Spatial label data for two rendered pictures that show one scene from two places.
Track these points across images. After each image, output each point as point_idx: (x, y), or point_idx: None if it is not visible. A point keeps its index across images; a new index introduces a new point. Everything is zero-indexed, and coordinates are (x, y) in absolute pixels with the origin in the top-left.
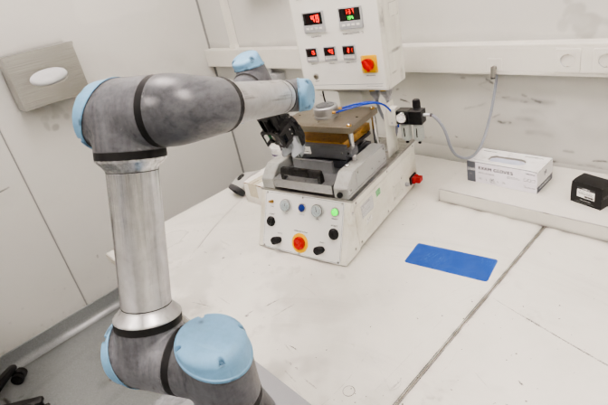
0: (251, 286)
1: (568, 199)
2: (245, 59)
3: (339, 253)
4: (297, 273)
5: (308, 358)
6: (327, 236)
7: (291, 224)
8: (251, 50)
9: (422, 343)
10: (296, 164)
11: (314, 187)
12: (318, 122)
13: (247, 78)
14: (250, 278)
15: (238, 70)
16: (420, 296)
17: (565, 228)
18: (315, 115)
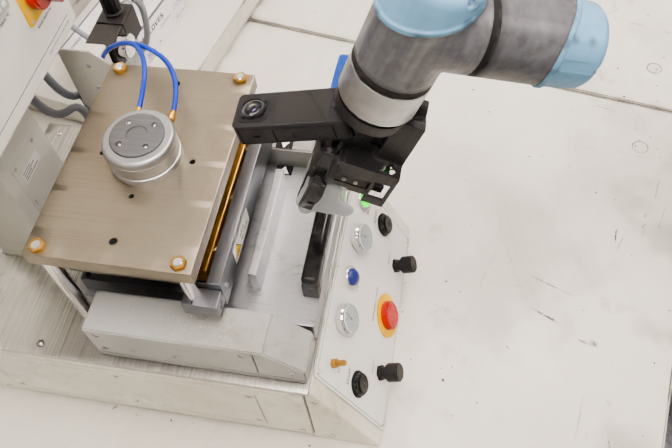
0: (517, 380)
1: None
2: None
3: (400, 229)
4: (451, 308)
5: (621, 207)
6: (384, 240)
7: (366, 322)
8: None
9: (528, 98)
10: (260, 273)
11: (338, 217)
12: (197, 159)
13: None
14: (498, 397)
15: None
16: (444, 118)
17: None
18: (167, 166)
